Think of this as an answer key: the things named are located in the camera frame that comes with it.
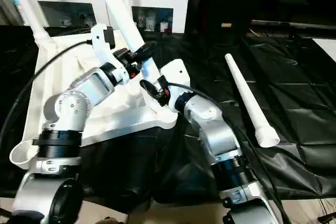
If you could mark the white flat board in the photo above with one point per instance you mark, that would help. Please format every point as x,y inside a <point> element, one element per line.
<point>326,46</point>

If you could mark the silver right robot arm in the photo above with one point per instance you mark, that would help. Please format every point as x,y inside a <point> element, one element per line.
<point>215,135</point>

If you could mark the black metal rail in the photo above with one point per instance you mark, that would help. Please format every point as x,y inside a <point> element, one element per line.
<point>294,24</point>

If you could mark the black plastic mat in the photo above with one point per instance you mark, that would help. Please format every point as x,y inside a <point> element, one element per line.
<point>294,103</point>

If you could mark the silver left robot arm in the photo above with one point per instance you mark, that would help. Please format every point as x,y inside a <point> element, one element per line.
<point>68,114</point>

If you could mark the small tan tag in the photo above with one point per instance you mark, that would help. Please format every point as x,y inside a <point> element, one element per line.
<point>227,25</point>

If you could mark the white plastic table top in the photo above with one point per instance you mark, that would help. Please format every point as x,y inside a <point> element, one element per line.
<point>131,119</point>

